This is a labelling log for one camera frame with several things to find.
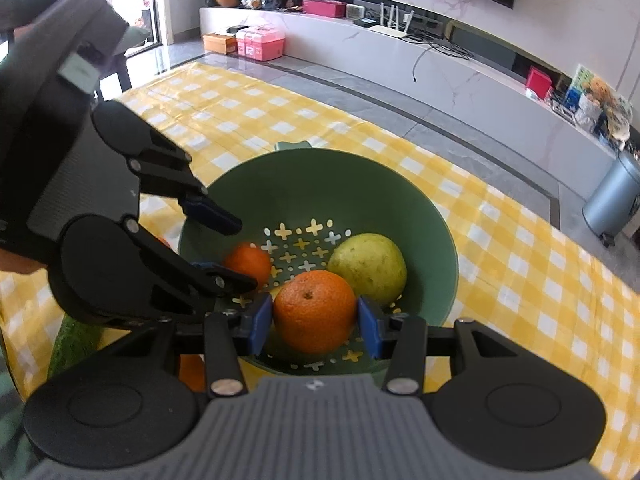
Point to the white marble media console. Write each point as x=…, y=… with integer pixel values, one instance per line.
x=380, y=60

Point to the dark chair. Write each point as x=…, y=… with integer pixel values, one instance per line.
x=125, y=42

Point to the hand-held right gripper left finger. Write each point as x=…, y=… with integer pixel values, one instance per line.
x=260, y=325

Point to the long pink box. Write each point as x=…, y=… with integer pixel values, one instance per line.
x=324, y=8

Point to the brown cardboard box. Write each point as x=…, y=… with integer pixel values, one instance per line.
x=219, y=43

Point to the large orange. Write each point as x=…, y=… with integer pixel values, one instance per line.
x=192, y=372
x=314, y=310

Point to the yellow-green apple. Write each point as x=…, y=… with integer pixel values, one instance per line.
x=367, y=266

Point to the colourful picture board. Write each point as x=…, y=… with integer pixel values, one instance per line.
x=597, y=95

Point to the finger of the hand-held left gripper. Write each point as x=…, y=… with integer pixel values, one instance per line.
x=212, y=214
x=227, y=282

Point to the grey round trash can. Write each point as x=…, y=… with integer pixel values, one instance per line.
x=612, y=195

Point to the green colander bowl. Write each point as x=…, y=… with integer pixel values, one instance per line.
x=300, y=185

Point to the small white desk clock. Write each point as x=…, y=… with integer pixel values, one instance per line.
x=356, y=11

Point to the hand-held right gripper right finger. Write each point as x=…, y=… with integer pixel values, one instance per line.
x=369, y=327

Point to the grey set-top box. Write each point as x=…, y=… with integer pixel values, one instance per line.
x=429, y=25

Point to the red box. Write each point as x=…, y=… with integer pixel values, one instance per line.
x=537, y=82

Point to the small tangerine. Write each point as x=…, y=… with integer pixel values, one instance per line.
x=248, y=260

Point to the yellow checked tablecloth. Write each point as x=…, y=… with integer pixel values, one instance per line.
x=300, y=110

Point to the white router with antennas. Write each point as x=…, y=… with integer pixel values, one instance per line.
x=392, y=30

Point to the green avocado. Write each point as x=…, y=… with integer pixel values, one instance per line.
x=75, y=347

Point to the pink storage box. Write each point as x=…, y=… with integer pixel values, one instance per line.
x=260, y=42

